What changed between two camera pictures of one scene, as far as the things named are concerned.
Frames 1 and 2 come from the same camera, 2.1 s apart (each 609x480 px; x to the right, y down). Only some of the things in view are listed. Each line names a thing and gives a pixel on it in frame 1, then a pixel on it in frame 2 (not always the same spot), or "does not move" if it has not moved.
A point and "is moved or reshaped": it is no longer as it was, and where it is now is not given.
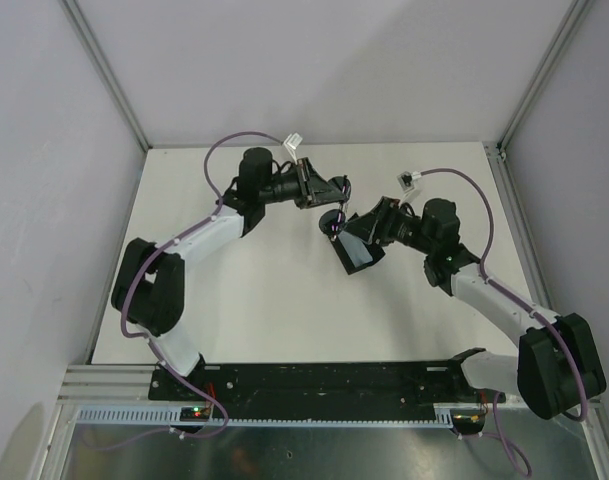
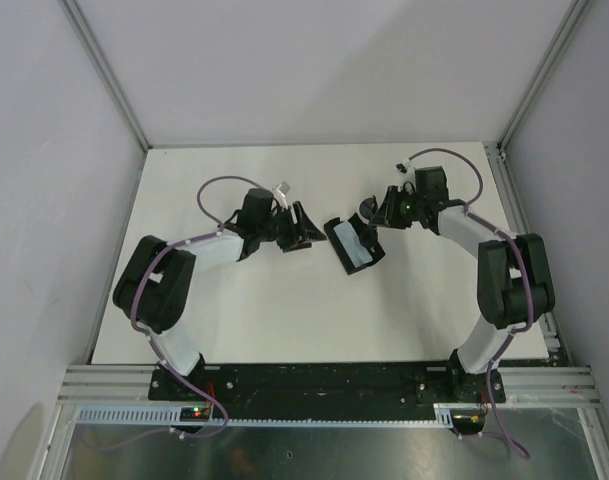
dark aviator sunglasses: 333,221 is moved or reshaped
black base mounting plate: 439,385 does not move
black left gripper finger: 324,191 to 309,231
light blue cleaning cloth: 356,248 does not move
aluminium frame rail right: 520,229 does not move
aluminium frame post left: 76,13 does not move
